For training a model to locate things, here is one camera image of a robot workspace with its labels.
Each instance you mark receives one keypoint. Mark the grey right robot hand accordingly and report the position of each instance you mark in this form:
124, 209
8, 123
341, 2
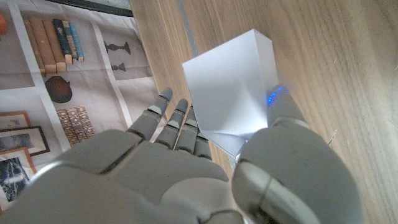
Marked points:
155, 180

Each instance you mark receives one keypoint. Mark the white milk carton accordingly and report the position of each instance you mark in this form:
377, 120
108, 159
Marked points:
230, 81

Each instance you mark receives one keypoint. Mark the printed bookshelf backdrop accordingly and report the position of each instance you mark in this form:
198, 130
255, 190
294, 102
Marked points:
93, 77

